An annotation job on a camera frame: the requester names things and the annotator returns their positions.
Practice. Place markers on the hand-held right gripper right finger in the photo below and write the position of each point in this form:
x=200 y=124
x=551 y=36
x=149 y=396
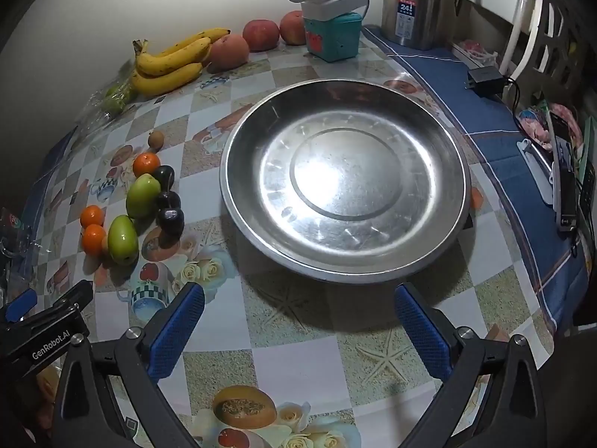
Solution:
x=422 y=331

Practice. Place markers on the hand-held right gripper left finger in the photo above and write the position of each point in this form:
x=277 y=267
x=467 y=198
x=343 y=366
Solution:
x=179 y=331

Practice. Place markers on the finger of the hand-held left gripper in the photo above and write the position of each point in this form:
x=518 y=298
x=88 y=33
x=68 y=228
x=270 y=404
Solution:
x=21 y=303
x=74 y=295

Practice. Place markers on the orange mandarin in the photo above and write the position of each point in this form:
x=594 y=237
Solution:
x=92 y=217
x=93 y=239
x=146 y=164

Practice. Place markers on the green mango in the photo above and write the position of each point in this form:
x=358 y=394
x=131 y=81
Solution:
x=123 y=240

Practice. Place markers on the dark purple plum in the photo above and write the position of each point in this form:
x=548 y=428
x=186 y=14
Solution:
x=163 y=176
x=168 y=199
x=169 y=220

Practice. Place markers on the green apple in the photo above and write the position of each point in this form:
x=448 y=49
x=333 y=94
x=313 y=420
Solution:
x=142 y=196

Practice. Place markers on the round steel basin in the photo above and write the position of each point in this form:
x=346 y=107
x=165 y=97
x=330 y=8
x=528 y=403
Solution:
x=345 y=172

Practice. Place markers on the clear bag of green fruits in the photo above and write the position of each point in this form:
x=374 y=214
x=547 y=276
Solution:
x=112 y=98

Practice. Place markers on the clear plastic clamshell box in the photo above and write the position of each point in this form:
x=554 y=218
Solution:
x=14 y=252

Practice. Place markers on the printed checkered tablecloth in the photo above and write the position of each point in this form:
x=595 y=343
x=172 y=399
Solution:
x=280 y=336

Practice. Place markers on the small brown kiwi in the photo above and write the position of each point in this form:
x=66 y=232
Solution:
x=155 y=140

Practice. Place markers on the white phone stand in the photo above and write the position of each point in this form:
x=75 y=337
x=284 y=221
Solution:
x=536 y=168

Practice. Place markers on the black smartphone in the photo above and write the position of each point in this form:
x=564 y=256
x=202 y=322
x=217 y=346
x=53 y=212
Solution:
x=562 y=172

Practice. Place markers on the yellow banana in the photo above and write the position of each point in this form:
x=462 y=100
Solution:
x=206 y=56
x=165 y=80
x=177 y=56
x=205 y=36

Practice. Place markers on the pink printed bag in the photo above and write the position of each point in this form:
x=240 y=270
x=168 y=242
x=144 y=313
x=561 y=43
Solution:
x=536 y=126

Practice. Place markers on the blue tablecloth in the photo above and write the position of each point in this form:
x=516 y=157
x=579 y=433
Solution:
x=443 y=84

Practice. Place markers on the black charger adapter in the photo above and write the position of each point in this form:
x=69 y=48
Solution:
x=485 y=79

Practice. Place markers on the red apple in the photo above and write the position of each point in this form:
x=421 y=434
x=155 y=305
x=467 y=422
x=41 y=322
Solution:
x=294 y=28
x=228 y=52
x=261 y=35

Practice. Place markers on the teal plastic box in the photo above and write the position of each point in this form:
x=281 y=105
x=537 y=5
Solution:
x=333 y=37

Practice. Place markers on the white plastic rack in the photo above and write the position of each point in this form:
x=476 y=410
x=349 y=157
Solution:
x=527 y=23

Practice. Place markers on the steel thermos kettle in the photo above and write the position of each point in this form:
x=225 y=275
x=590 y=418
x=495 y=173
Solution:
x=415 y=4

